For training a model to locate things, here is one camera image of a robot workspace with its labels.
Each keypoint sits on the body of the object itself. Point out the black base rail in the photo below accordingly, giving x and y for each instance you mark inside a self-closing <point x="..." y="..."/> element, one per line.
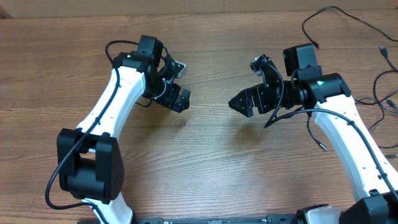
<point x="211" y="220"/>

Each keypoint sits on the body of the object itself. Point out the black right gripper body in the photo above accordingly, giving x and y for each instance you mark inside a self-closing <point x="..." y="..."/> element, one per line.
<point x="268" y="99"/>

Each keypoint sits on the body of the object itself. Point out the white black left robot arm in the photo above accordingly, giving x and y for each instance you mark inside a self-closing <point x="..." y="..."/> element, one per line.
<point x="90" y="169"/>

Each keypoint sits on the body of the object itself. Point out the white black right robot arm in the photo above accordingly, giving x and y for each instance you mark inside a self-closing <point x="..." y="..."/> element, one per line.
<point x="328" y="100"/>

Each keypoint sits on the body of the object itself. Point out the cardboard wall panel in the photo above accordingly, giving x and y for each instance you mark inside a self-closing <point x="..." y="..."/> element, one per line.
<point x="16" y="9"/>

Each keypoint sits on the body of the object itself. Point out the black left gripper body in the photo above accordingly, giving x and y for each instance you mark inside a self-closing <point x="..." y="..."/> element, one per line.
<point x="167" y="98"/>

